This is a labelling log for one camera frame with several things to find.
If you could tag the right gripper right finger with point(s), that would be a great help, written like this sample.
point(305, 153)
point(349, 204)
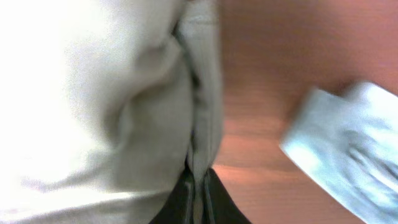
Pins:
point(219, 207)

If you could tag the khaki beige shorts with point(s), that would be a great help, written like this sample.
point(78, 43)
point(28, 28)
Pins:
point(108, 108)

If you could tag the light blue grey shirt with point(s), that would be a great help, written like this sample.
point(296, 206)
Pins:
point(348, 145)

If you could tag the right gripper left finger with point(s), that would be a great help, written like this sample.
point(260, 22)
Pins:
point(175, 199)

